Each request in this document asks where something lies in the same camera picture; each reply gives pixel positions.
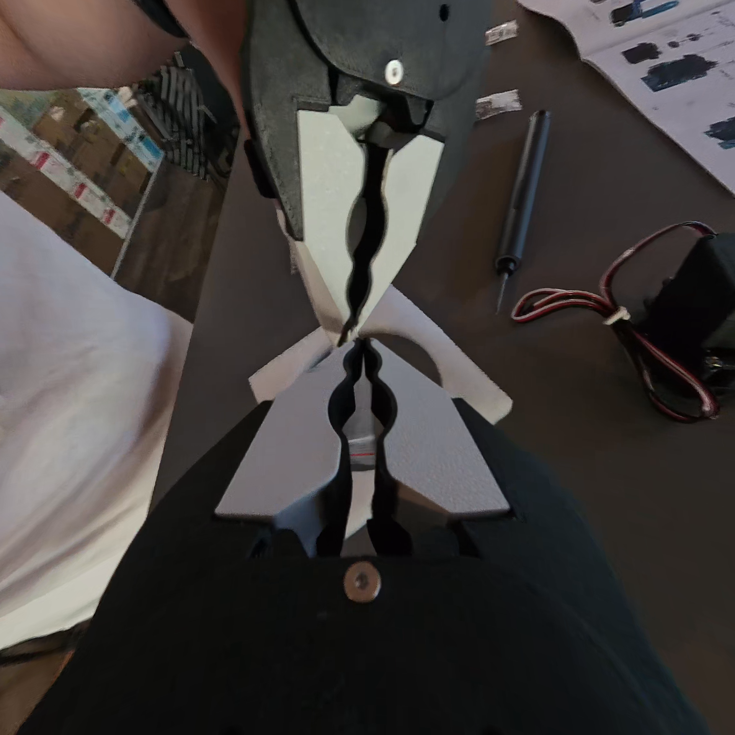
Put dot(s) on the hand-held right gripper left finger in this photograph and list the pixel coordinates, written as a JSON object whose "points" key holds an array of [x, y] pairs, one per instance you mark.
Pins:
{"points": [[281, 453]]}

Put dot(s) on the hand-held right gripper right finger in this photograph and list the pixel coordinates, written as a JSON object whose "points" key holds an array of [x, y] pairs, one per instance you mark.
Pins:
{"points": [[442, 453]]}

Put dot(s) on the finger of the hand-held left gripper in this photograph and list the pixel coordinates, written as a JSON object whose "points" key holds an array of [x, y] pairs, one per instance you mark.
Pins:
{"points": [[324, 189], [410, 189]]}

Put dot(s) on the white foam square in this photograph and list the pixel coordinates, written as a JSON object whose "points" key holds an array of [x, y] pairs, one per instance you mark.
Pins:
{"points": [[459, 384]]}

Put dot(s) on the clear bag with red parts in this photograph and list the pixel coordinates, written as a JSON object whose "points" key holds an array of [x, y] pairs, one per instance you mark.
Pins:
{"points": [[362, 445]]}

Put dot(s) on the person's left forearm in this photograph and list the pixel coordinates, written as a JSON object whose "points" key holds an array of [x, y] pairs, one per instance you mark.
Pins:
{"points": [[69, 40]]}

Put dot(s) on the dark desk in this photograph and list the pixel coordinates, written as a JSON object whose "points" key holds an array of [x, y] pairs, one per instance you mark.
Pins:
{"points": [[574, 517]]}

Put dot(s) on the person's left hand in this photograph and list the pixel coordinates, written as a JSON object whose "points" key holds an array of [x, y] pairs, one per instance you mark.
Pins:
{"points": [[221, 51]]}

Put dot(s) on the black metal bar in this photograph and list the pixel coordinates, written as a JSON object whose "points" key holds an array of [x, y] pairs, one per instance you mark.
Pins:
{"points": [[525, 189]]}

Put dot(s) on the scatter of small parts bags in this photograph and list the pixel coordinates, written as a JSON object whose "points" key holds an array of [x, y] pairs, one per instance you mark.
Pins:
{"points": [[498, 104]]}

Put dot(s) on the black wristband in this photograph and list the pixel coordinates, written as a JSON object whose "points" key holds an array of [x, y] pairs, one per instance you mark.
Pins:
{"points": [[163, 17]]}

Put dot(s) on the glass partition with posters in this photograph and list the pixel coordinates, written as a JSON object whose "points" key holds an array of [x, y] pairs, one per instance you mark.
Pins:
{"points": [[74, 166]]}

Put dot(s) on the open instruction booklet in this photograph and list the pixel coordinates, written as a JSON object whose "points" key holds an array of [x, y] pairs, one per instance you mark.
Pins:
{"points": [[660, 97]]}

